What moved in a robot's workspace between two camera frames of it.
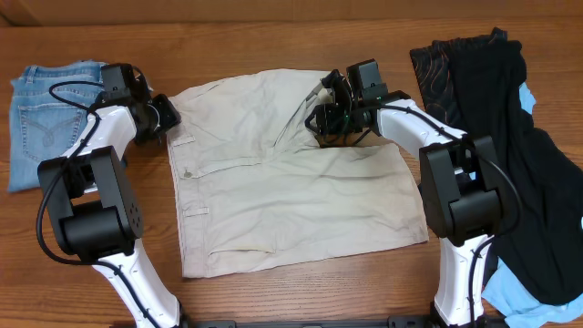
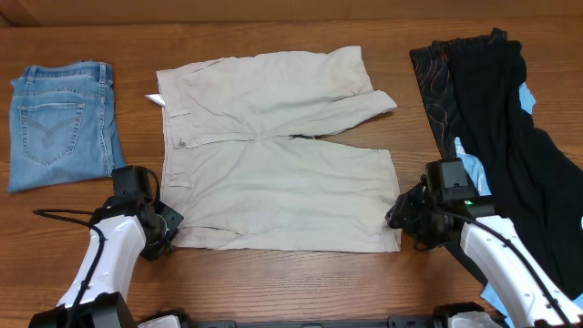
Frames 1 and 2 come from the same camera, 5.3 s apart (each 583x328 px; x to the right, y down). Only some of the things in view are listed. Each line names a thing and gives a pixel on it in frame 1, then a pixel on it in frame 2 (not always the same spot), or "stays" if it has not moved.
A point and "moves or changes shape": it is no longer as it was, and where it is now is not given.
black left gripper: [171, 116] → [173, 220]
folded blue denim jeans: [43, 128] stays
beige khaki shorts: [255, 187] moves or changes shape
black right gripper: [329, 129] → [403, 219]
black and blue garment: [536, 267] stays
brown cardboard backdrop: [224, 13] stays
